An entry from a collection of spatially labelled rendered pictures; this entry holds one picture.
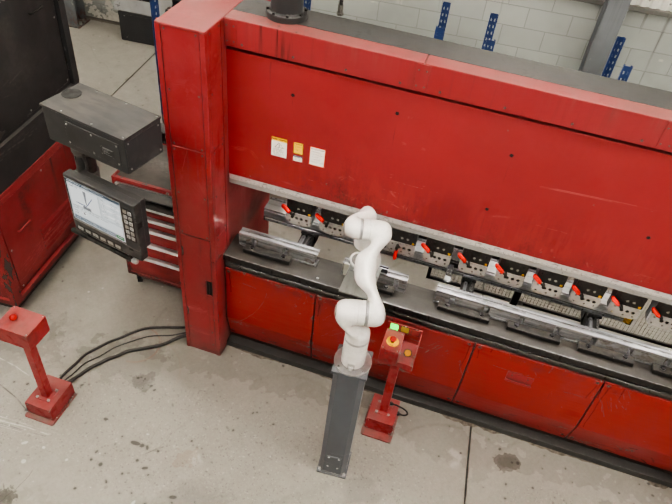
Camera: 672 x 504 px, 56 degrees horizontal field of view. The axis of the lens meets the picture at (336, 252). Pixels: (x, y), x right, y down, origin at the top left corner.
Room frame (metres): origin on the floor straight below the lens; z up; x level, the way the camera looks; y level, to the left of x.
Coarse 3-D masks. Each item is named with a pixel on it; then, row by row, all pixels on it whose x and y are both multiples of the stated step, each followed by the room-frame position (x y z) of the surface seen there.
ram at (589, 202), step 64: (256, 64) 2.81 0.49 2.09; (256, 128) 2.81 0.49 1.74; (320, 128) 2.74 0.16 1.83; (384, 128) 2.67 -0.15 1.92; (448, 128) 2.60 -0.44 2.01; (512, 128) 2.54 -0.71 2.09; (320, 192) 2.73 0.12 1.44; (384, 192) 2.65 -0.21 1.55; (448, 192) 2.58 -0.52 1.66; (512, 192) 2.52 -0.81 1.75; (576, 192) 2.46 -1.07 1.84; (640, 192) 2.40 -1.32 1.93; (512, 256) 2.50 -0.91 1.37; (576, 256) 2.43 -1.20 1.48; (640, 256) 2.37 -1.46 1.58
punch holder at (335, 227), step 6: (324, 210) 2.72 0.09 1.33; (330, 210) 2.71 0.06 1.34; (324, 216) 2.72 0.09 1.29; (330, 216) 2.71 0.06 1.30; (336, 216) 2.70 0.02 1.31; (342, 216) 2.70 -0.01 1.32; (348, 216) 2.73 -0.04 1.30; (330, 222) 2.71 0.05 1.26; (336, 222) 2.70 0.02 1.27; (342, 222) 2.70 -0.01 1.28; (324, 228) 2.71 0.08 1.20; (330, 228) 2.71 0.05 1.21; (336, 228) 2.70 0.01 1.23; (342, 228) 2.69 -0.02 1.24; (336, 234) 2.70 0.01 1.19; (342, 234) 2.69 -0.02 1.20
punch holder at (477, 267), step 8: (464, 248) 2.55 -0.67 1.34; (464, 256) 2.54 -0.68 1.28; (472, 256) 2.54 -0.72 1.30; (480, 256) 2.53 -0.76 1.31; (488, 256) 2.52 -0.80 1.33; (464, 264) 2.54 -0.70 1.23; (472, 264) 2.53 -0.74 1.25; (480, 264) 2.52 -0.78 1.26; (488, 264) 2.52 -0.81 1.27; (472, 272) 2.53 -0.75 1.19; (480, 272) 2.52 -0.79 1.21
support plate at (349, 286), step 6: (348, 270) 2.61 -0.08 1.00; (378, 270) 2.64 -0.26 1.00; (348, 276) 2.56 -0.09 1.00; (378, 276) 2.60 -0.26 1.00; (342, 282) 2.51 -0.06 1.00; (348, 282) 2.52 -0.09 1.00; (354, 282) 2.52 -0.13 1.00; (342, 288) 2.46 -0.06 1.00; (348, 288) 2.47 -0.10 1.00; (354, 288) 2.48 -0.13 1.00; (360, 288) 2.48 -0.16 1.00; (348, 294) 2.43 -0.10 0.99; (354, 294) 2.43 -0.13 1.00; (360, 294) 2.44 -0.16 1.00; (366, 294) 2.44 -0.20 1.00
